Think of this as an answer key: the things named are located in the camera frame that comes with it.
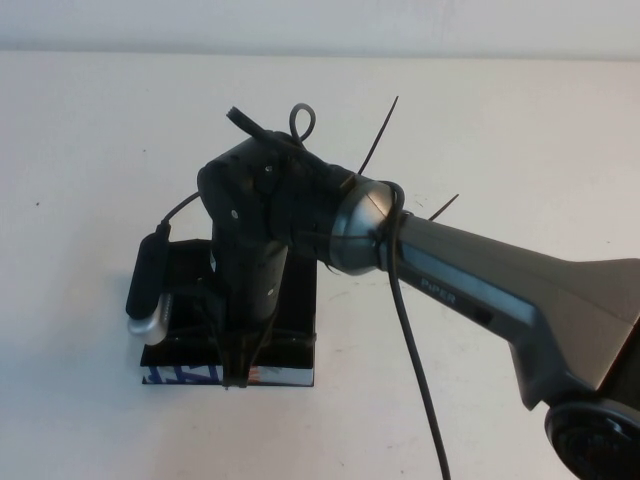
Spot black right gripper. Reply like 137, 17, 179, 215
209, 222, 291, 390

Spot black printed glasses case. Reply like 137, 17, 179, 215
141, 239, 319, 387

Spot short black zip tie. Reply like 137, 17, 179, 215
428, 193, 460, 222

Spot long black zip tie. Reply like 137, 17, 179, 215
355, 95, 401, 175

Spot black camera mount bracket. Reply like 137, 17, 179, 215
167, 239, 217, 304

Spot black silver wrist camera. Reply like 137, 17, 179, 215
124, 230, 176, 346

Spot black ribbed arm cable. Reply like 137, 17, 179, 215
224, 103, 301, 151

